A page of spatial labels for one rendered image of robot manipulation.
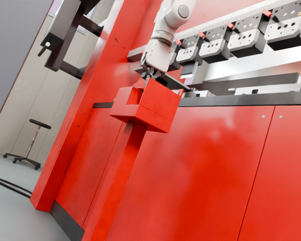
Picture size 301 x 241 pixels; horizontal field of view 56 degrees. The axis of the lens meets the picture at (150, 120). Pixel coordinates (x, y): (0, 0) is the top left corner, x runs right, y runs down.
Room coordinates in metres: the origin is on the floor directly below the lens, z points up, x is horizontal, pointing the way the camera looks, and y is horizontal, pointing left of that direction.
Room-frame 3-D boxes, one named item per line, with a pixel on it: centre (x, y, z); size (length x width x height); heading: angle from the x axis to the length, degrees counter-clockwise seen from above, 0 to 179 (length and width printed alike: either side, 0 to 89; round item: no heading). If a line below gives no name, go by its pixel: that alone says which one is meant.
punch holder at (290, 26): (1.03, -0.40, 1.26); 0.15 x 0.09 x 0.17; 31
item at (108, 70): (2.45, 0.25, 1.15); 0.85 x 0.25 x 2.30; 121
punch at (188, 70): (1.53, -0.11, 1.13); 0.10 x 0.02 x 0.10; 31
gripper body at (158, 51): (0.99, 0.06, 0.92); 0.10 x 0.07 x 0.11; 123
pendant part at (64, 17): (2.27, 1.01, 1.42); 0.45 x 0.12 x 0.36; 28
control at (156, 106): (1.07, 0.04, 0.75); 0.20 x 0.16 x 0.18; 33
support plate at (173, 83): (1.45, 0.02, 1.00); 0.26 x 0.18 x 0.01; 121
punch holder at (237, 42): (1.20, -0.30, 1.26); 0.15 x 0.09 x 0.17; 31
